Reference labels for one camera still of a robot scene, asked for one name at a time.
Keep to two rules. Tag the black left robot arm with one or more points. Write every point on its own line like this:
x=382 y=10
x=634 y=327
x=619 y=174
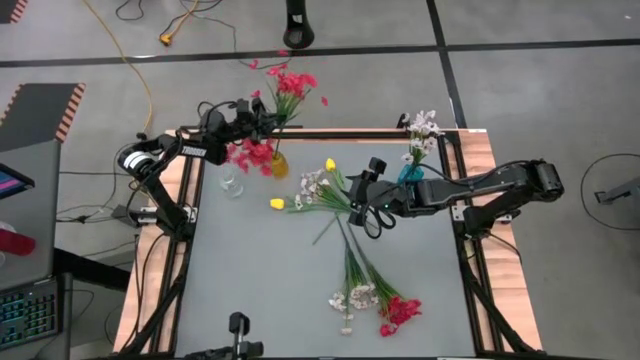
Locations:
x=200 y=150

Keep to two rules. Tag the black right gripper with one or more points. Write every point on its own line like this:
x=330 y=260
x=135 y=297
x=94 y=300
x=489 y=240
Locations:
x=380 y=197

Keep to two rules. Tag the black mat striped edge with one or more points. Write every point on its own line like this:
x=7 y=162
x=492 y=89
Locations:
x=35 y=115
x=10 y=9

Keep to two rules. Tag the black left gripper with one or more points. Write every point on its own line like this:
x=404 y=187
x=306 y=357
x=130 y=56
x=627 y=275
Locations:
x=247 y=125

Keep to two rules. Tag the grey side table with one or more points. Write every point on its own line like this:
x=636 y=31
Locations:
x=30 y=210

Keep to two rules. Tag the red cup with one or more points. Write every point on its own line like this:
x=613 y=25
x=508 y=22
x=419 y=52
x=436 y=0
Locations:
x=15 y=243

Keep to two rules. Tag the angled display screen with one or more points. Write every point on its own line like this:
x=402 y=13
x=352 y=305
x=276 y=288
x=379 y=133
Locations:
x=12 y=182

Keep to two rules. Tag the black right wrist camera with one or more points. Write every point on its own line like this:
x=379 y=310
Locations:
x=376 y=166

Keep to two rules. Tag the blue glass vase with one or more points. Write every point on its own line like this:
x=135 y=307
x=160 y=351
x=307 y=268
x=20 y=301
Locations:
x=410 y=173

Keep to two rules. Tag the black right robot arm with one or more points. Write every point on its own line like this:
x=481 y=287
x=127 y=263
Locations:
x=475 y=187

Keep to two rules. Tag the keyboard with purple lights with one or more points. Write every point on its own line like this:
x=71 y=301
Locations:
x=27 y=312

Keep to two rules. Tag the clear textured glass vase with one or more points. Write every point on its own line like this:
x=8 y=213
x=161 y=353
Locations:
x=231 y=182

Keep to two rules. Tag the white veined flower bunch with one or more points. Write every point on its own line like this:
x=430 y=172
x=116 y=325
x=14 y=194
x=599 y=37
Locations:
x=362 y=295
x=320 y=192
x=422 y=132

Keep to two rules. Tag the grey floor stand foot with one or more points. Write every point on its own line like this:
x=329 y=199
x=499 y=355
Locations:
x=620 y=192

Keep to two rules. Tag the black floor stand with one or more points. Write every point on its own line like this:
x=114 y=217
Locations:
x=298 y=30

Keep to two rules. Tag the amber glass vase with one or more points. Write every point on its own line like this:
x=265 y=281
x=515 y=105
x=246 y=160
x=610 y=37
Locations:
x=280 y=166

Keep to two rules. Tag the black table-level camera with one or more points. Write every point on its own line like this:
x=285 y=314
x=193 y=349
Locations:
x=240 y=325

